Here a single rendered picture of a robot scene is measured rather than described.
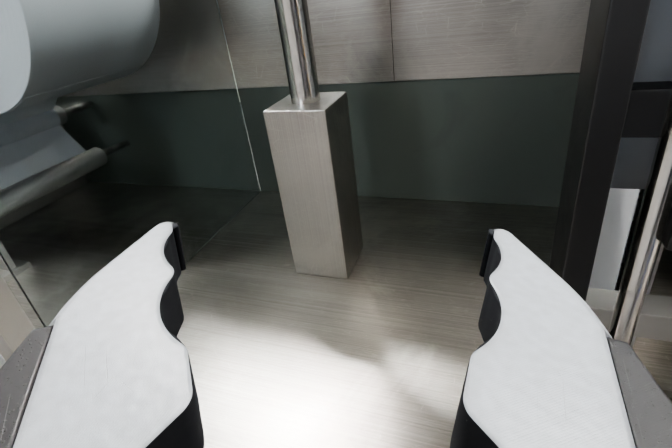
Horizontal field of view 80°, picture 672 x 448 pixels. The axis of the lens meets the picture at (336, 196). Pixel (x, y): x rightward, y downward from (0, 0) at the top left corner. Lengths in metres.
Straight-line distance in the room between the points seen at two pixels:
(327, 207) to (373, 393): 0.24
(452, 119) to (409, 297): 0.33
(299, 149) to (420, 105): 0.29
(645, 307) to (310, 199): 0.39
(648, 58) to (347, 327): 0.43
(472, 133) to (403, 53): 0.19
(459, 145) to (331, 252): 0.32
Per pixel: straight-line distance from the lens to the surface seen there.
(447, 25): 0.73
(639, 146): 0.33
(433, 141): 0.78
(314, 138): 0.53
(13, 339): 0.59
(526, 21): 0.73
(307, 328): 0.58
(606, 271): 0.55
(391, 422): 0.48
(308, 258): 0.64
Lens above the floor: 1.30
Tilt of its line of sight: 27 degrees down
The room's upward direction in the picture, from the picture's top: 8 degrees counter-clockwise
